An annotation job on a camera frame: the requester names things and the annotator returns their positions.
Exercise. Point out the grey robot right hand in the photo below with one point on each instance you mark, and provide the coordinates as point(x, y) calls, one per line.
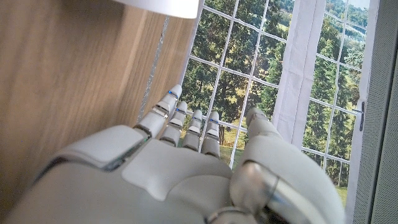
point(174, 186)

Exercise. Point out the grey perforated metal panel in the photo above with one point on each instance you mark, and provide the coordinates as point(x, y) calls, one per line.
point(385, 124)

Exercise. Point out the printed window backdrop cloth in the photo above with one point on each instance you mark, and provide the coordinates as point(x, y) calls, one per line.
point(236, 46)

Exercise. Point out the white mechanical timer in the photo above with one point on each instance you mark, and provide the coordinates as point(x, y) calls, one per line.
point(161, 7)

